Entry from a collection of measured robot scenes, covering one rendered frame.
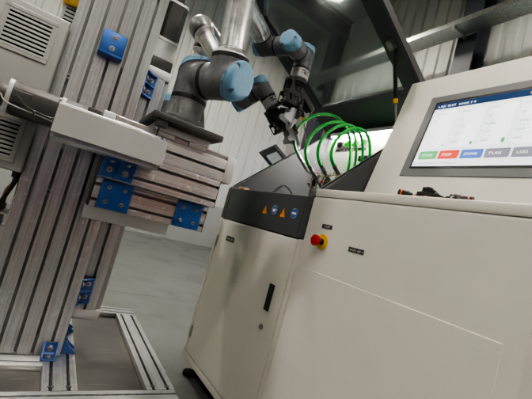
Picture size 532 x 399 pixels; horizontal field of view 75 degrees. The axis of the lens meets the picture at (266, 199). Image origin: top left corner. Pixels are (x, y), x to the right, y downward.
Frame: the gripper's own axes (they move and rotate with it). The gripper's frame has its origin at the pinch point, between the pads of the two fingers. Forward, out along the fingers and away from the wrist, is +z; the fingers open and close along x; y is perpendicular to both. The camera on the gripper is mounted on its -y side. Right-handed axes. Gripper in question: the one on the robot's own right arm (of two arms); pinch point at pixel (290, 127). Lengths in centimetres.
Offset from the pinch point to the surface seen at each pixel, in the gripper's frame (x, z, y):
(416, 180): 44, 13, -28
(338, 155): -31, -9, -57
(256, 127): -657, -196, -321
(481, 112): 58, -13, -34
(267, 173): -43.1, 13.7, -20.8
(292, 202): 11.2, 30.2, -2.9
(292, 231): 15.9, 41.2, -2.9
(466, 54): -179, -284, -381
